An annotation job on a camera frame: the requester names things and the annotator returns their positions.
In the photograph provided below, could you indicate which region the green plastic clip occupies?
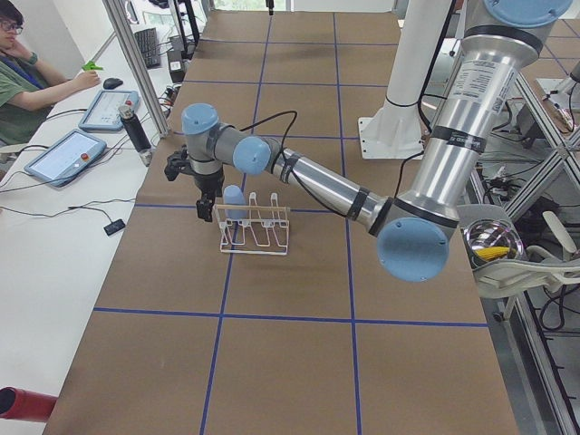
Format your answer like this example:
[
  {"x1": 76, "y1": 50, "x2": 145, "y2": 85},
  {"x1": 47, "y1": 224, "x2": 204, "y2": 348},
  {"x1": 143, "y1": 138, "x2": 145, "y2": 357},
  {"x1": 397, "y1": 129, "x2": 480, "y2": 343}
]
[{"x1": 82, "y1": 61, "x2": 103, "y2": 72}]

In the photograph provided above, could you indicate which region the light blue plastic cup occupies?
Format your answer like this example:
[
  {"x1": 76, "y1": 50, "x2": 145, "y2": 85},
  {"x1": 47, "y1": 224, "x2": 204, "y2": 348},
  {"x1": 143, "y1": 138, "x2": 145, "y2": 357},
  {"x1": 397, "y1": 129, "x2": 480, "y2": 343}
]
[{"x1": 223, "y1": 185, "x2": 247, "y2": 220}]

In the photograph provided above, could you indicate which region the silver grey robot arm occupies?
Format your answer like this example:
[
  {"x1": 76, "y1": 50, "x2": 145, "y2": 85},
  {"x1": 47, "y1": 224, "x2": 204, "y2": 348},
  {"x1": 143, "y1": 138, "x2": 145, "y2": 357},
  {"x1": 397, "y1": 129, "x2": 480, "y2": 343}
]
[{"x1": 181, "y1": 1, "x2": 570, "y2": 282}]

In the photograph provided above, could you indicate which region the black water bottle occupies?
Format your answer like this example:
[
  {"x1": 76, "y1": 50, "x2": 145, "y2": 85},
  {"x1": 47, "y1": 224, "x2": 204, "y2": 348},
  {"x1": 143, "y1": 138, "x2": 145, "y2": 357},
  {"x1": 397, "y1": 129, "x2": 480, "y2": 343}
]
[{"x1": 119, "y1": 104, "x2": 151, "y2": 153}]

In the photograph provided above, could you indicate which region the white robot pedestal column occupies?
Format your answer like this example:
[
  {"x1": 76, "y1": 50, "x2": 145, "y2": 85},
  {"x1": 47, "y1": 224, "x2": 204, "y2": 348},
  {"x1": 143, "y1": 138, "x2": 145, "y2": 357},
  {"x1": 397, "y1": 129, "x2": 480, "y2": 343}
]
[{"x1": 358, "y1": 0, "x2": 454, "y2": 160}]

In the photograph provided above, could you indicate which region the aluminium frame post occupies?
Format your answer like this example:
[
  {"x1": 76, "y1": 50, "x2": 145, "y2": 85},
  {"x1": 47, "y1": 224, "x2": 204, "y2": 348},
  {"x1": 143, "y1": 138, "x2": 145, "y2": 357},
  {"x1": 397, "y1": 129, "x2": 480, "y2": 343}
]
[{"x1": 102, "y1": 0, "x2": 169, "y2": 139}]

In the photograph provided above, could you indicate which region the teach pendant tablet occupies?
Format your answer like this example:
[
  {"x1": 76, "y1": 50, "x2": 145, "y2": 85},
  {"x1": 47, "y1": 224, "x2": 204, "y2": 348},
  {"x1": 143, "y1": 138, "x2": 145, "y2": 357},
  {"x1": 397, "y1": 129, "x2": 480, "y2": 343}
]
[
  {"x1": 24, "y1": 130, "x2": 106, "y2": 187},
  {"x1": 78, "y1": 90, "x2": 140, "y2": 132}
]

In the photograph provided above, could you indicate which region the person in green shirt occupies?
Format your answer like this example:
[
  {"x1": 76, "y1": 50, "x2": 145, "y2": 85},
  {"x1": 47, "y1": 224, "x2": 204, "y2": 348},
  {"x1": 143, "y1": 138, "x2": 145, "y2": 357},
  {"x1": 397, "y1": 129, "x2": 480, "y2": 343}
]
[{"x1": 1, "y1": 1, "x2": 101, "y2": 146}]

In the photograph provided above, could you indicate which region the white wire cup holder rack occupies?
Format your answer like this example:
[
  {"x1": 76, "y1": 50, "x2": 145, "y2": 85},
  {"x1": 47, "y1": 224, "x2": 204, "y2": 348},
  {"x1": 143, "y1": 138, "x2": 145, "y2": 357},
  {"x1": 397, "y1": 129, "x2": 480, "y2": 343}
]
[{"x1": 213, "y1": 192, "x2": 290, "y2": 256}]

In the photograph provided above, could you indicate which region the steel bowl with corn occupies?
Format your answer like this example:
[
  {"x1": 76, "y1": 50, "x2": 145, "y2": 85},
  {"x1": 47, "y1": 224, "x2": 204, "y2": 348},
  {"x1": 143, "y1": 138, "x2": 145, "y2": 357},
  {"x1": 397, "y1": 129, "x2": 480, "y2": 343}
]
[{"x1": 463, "y1": 218, "x2": 525, "y2": 269}]

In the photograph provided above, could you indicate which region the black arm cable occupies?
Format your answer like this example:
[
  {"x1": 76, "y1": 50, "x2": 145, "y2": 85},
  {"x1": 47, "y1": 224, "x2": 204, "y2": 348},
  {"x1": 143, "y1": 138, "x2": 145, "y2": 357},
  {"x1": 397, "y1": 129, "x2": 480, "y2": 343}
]
[{"x1": 235, "y1": 110, "x2": 359, "y2": 217}]

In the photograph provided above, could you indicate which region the black computer mouse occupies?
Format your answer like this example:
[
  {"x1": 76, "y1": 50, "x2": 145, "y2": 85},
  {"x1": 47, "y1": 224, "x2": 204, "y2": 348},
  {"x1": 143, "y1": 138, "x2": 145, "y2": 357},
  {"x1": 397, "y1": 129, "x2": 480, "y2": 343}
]
[{"x1": 102, "y1": 78, "x2": 123, "y2": 90}]

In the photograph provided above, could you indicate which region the teach pendant tablet far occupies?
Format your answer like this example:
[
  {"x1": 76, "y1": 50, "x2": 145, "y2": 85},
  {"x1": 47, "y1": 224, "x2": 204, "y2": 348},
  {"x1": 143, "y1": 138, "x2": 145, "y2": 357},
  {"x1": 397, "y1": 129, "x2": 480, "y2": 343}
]
[{"x1": 78, "y1": 90, "x2": 140, "y2": 132}]

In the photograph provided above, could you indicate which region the red cylinder object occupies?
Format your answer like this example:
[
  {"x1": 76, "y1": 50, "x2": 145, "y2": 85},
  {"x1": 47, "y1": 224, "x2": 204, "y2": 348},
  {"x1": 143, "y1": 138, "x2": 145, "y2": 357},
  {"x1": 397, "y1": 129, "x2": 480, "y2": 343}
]
[{"x1": 1, "y1": 387, "x2": 58, "y2": 422}]

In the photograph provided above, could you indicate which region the teach pendant tablet near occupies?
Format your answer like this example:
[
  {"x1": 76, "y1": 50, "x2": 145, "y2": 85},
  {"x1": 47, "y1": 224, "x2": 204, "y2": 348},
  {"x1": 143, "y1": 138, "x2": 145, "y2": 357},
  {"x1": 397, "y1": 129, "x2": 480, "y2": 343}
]
[{"x1": 24, "y1": 130, "x2": 106, "y2": 187}]

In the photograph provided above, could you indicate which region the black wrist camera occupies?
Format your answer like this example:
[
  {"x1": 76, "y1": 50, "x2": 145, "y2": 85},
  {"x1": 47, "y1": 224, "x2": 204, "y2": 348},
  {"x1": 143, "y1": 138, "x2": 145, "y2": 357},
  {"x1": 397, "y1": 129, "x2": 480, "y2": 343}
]
[{"x1": 164, "y1": 146, "x2": 193, "y2": 181}]

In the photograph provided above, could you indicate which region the black keyboard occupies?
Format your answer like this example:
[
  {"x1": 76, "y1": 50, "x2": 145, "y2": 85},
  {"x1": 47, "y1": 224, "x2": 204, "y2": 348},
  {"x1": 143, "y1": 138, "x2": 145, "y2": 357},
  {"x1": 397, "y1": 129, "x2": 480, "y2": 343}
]
[{"x1": 133, "y1": 28, "x2": 161, "y2": 69}]

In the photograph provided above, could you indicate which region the small black phone device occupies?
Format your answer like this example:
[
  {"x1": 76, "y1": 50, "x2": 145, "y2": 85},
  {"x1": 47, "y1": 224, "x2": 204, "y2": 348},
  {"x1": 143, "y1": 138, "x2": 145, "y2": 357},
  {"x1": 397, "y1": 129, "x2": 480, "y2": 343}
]
[{"x1": 103, "y1": 219, "x2": 126, "y2": 237}]

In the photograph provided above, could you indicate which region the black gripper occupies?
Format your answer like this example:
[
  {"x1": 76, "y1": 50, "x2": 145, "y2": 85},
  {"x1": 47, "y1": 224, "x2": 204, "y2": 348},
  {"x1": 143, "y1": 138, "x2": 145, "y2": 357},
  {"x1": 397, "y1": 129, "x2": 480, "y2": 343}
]
[{"x1": 192, "y1": 169, "x2": 225, "y2": 222}]

